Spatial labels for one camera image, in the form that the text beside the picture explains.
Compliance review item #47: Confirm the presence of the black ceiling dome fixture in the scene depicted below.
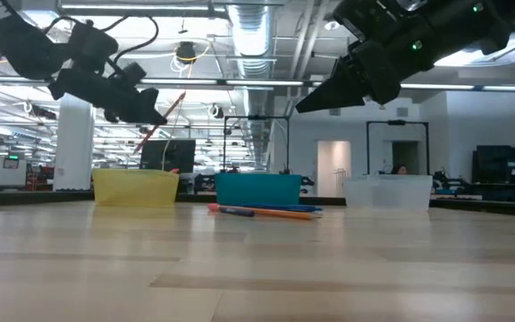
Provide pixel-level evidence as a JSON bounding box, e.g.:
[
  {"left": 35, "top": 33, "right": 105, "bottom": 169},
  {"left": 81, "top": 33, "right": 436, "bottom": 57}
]
[{"left": 174, "top": 40, "right": 198, "bottom": 64}]

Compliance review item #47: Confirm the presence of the long ceiling light bar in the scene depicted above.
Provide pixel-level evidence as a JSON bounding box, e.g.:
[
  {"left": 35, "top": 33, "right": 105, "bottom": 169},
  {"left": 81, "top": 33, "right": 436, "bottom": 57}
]
[
  {"left": 136, "top": 78, "right": 312, "bottom": 89},
  {"left": 400, "top": 82, "right": 515, "bottom": 93}
]

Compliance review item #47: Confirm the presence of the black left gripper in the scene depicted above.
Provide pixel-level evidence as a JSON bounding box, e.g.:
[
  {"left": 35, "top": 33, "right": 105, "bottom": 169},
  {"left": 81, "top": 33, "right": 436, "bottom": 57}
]
[{"left": 47, "top": 67, "right": 168, "bottom": 126}]

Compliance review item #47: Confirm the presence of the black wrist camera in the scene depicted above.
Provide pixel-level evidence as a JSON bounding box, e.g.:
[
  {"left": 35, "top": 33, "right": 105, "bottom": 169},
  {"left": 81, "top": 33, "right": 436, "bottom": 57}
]
[
  {"left": 116, "top": 61, "right": 148, "bottom": 90},
  {"left": 332, "top": 0, "right": 404, "bottom": 46}
]

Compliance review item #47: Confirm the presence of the blue plastic bin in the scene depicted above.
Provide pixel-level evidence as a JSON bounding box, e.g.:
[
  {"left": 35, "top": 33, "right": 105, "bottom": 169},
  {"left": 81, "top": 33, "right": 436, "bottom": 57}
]
[{"left": 215, "top": 172, "right": 303, "bottom": 208}]

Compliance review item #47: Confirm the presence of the blue pen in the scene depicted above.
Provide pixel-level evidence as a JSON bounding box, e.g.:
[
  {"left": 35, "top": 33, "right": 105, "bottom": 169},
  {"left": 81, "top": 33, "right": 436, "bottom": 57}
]
[
  {"left": 218, "top": 207, "right": 257, "bottom": 218},
  {"left": 239, "top": 204, "right": 325, "bottom": 213}
]

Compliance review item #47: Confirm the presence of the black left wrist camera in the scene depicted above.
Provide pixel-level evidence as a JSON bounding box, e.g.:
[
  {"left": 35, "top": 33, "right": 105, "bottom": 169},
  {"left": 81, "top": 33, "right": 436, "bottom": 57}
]
[{"left": 116, "top": 61, "right": 148, "bottom": 90}]

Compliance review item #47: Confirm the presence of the silver ventilation duct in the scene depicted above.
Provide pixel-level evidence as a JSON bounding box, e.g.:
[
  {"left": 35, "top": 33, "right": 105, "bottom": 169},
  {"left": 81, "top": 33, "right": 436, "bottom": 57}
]
[{"left": 226, "top": 0, "right": 277, "bottom": 166}]

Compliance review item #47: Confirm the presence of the white cabinet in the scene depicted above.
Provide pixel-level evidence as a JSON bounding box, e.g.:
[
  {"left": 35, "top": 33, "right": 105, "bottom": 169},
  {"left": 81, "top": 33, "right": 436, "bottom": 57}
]
[{"left": 0, "top": 156, "right": 29, "bottom": 188}]

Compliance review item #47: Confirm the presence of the clear plastic bin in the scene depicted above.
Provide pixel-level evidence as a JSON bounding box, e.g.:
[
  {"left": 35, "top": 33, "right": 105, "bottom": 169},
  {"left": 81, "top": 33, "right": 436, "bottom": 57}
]
[{"left": 343, "top": 174, "right": 434, "bottom": 211}]

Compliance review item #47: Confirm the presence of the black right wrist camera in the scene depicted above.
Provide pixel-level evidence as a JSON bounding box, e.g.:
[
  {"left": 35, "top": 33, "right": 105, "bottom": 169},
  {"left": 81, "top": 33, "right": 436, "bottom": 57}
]
[{"left": 332, "top": 0, "right": 404, "bottom": 46}]

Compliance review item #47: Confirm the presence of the yellow translucent bin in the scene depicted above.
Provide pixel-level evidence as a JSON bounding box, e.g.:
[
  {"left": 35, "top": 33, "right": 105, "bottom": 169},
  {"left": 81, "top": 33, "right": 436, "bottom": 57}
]
[{"left": 91, "top": 167, "right": 181, "bottom": 208}]

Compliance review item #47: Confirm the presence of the white building column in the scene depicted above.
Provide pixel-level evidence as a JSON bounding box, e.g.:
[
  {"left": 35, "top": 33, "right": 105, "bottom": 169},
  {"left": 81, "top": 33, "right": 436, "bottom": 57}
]
[{"left": 53, "top": 93, "right": 96, "bottom": 192}]

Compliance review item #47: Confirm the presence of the black tall frame stand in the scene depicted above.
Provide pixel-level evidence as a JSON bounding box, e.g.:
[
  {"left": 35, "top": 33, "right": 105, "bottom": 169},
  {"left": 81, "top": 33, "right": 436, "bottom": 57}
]
[
  {"left": 223, "top": 114, "right": 291, "bottom": 174},
  {"left": 365, "top": 119, "right": 431, "bottom": 176}
]

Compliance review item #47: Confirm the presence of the black background monitor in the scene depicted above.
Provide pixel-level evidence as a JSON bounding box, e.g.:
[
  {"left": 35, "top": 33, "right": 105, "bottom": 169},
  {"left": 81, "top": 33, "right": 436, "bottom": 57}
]
[{"left": 139, "top": 139, "right": 197, "bottom": 174}]

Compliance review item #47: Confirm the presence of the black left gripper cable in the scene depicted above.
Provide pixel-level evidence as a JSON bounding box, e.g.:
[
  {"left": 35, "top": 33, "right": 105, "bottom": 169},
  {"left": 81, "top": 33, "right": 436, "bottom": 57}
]
[{"left": 45, "top": 15, "right": 160, "bottom": 66}]

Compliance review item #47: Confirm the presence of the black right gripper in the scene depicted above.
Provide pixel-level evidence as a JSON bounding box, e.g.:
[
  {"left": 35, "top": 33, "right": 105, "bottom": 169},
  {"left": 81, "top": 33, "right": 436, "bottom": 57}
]
[{"left": 296, "top": 39, "right": 437, "bottom": 114}]

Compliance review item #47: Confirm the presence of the black equipment shelf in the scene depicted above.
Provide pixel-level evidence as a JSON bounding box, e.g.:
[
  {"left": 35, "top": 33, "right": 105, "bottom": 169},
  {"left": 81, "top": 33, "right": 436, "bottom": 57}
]
[{"left": 470, "top": 143, "right": 515, "bottom": 203}]

